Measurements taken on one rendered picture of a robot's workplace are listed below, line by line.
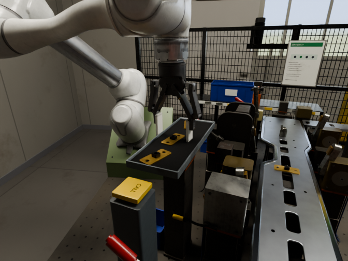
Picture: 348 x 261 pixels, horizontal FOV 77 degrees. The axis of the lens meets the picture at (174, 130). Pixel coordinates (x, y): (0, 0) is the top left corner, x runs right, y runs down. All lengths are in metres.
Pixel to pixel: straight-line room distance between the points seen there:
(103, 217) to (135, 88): 0.64
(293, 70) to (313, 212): 1.25
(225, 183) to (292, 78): 1.36
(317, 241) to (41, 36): 0.88
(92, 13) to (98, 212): 0.88
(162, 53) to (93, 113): 3.56
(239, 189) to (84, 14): 0.50
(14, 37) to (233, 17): 2.96
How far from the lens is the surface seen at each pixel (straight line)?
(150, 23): 0.39
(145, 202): 0.45
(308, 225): 0.69
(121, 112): 1.08
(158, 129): 0.68
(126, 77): 1.15
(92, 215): 1.13
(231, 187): 0.55
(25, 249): 2.16
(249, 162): 0.74
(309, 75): 1.84
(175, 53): 0.57
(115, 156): 1.31
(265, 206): 0.70
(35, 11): 0.95
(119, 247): 0.41
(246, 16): 3.46
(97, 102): 4.00
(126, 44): 3.65
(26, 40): 0.78
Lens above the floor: 1.43
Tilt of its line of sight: 22 degrees down
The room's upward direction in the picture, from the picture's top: straight up
